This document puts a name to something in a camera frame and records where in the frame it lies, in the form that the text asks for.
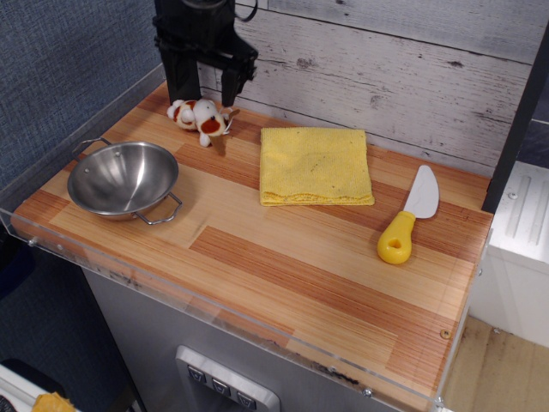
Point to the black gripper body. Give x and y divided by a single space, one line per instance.
213 29

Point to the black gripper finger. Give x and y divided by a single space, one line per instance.
235 73
181 75

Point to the white and brown plush toy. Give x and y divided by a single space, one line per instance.
203 116

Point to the folded yellow cloth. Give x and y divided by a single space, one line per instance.
314 166

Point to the silver toy kitchen cabinet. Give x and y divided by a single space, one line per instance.
148 333

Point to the silver button control panel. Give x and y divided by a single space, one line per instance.
214 387

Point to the white side shelf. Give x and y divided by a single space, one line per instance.
511 289

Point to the black vertical post left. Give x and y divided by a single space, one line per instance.
173 28

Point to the black vertical post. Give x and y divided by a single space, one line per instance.
173 28
519 127

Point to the stainless steel bowl with handles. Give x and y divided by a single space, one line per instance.
124 180

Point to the yellow handled white knife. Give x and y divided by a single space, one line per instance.
395 243

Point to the black vertical post right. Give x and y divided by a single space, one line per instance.
519 127

